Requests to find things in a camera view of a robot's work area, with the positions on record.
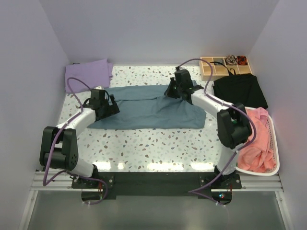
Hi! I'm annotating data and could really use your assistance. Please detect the blue t-shirt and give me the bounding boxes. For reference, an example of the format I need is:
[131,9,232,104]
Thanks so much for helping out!
[88,85,206,130]

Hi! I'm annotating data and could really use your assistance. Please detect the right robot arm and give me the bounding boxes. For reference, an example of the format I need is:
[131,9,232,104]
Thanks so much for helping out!
[165,68,256,188]

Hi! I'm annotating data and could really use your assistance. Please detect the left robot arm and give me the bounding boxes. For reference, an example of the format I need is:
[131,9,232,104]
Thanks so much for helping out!
[39,89,119,188]

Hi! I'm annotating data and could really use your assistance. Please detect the folded purple t-shirt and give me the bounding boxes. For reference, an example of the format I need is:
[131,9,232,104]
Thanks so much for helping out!
[65,59,113,93]

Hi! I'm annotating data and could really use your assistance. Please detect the wooden compartment tray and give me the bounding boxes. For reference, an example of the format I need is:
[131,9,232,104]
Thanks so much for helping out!
[199,57,252,81]

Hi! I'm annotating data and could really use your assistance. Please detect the patterned fabric scrunchie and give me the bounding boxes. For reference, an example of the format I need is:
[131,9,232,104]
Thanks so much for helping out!
[224,55,237,66]

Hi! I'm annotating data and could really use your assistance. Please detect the black folded garment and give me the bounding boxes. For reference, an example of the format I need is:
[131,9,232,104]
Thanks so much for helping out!
[213,74,268,109]

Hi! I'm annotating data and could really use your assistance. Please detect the orange black scrunchie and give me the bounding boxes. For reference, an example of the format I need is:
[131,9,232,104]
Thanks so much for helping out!
[236,56,248,66]

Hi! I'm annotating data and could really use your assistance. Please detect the pink t-shirt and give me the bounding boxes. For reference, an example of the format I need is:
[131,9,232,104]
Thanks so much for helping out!
[237,107,276,173]

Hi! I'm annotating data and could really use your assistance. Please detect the white perforated laundry basket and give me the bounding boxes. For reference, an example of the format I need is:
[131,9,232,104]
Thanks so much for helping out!
[236,107,280,176]

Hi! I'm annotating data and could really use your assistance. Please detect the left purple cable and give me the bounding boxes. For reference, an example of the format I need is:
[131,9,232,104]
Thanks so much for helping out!
[42,77,110,205]

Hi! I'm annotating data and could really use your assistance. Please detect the purple cable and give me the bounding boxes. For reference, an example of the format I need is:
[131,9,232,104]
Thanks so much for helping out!
[176,58,258,204]
[42,77,110,205]

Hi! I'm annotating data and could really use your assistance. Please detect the black strap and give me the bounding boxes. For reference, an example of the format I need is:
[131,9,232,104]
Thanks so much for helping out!
[210,60,237,75]

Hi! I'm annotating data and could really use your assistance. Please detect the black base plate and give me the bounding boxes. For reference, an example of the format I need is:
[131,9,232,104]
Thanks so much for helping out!
[71,170,240,201]

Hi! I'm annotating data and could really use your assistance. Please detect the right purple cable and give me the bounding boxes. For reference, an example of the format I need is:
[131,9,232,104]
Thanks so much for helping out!
[176,58,258,204]

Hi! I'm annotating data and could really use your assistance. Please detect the aluminium rail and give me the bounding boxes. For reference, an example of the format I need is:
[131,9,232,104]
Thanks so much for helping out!
[30,172,283,192]

